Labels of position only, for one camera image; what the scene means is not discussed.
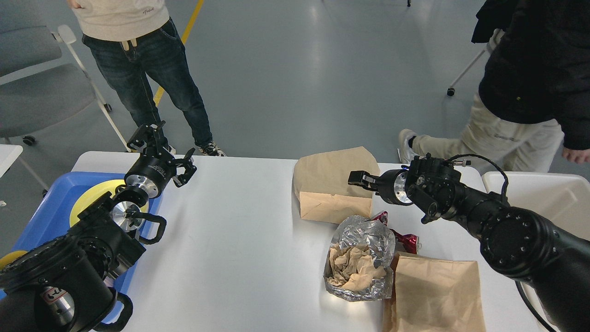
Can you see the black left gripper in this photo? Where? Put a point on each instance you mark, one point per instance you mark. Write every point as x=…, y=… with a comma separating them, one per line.
x=153, y=169

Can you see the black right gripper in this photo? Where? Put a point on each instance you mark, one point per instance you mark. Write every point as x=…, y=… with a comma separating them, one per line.
x=390, y=185

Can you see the brown paper bag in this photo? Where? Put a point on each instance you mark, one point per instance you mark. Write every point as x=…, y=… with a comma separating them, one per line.
x=434, y=295
x=320, y=183

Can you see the yellow plastic plate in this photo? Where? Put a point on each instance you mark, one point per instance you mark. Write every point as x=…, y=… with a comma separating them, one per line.
x=92, y=196

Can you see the red snack wrapper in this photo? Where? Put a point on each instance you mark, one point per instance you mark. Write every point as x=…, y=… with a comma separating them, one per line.
x=409, y=242

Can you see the foil bag with paper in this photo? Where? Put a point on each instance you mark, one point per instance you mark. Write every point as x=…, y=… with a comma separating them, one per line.
x=358, y=262

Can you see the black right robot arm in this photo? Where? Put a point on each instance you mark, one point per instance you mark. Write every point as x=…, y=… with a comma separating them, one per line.
x=517, y=243

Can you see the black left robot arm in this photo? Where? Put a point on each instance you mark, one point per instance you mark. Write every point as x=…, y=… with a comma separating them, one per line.
x=60, y=286

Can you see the person in beige sweater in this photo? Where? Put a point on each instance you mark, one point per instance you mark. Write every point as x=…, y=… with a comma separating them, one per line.
x=134, y=40

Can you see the grey chair at left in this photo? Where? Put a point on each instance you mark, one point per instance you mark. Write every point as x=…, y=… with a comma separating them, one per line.
x=34, y=99

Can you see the white side table corner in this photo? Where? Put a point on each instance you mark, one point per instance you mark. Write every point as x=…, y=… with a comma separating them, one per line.
x=8, y=155

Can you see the teal yellow cup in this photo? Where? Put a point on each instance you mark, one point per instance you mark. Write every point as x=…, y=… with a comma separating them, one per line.
x=11, y=257

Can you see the person in black jacket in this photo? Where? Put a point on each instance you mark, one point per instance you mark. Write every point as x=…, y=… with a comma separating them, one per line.
x=533, y=97

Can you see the white plastic bin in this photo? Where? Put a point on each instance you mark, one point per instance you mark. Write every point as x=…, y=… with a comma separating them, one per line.
x=564, y=199

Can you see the black jacket on chair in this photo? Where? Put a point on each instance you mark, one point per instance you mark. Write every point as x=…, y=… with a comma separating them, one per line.
x=492, y=15

